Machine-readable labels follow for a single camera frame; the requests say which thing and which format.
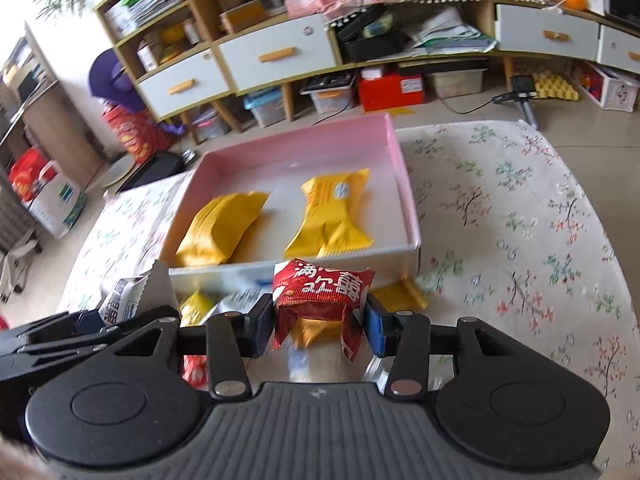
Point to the small white box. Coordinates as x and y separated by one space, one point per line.
147 57

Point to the pile of papers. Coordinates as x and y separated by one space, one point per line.
450 30

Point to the black handheld device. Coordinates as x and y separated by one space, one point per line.
522 92

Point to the red plastic bag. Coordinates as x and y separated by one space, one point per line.
27 175

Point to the white silver snack packet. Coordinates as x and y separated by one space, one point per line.
235 302

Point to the yellow shelf item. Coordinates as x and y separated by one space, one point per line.
172 40

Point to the wooden shelf cabinet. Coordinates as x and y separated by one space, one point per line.
205 35

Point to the red snack packet white print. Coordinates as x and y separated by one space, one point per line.
320 290

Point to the white shopping bag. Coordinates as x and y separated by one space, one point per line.
57 205

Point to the white printed box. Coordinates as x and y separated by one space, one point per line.
612 85

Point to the white nut snack packet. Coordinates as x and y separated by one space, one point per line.
132 295

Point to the stack of shelf papers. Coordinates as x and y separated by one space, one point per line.
147 2

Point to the brown cardboard box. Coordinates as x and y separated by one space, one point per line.
245 16

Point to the black tray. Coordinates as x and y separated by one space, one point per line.
155 170

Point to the blue lid storage box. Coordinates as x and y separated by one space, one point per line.
265 107

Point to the black storage box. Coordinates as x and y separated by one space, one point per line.
372 35

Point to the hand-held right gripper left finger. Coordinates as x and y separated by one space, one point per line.
260 327

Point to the floral tablecloth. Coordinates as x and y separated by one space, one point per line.
500 220

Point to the yellow egg tray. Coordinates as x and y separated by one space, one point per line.
555 87

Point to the small clear storage box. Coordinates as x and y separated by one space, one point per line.
212 125

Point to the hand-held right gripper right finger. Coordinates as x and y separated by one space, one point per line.
375 331

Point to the yellow packet with white circle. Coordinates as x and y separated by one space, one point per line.
327 215

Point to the orange latch storage box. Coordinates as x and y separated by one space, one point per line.
327 95

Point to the ridged yellow snack packet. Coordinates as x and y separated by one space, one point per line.
225 227

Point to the round board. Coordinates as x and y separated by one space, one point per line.
117 172

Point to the purple plush toy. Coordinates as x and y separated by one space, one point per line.
110 80

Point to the red box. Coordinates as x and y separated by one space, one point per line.
390 92

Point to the pink cardboard box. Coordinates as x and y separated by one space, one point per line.
300 195

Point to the clear plastic box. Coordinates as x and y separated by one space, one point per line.
457 84

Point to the gold snack packet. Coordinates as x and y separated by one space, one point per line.
400 296

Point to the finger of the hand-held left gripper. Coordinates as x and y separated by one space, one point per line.
60 327

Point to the low wooden cabinet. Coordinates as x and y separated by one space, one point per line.
500 55

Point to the red printed bag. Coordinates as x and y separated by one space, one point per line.
135 132

